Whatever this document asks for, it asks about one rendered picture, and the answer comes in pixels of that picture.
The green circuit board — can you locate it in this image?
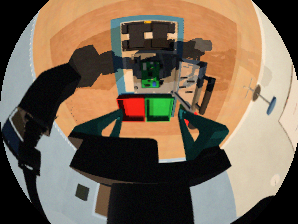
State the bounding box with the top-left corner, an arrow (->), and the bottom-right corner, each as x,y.
141,61 -> 160,88

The green bin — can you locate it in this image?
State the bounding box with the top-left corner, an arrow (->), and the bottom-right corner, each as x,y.
145,95 -> 174,122

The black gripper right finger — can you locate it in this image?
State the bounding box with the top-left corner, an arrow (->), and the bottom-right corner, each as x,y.
178,108 -> 229,161

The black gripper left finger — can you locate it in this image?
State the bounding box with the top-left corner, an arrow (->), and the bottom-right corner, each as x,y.
72,108 -> 123,137

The red open box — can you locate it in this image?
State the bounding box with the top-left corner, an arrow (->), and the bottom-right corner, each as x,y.
116,95 -> 145,122

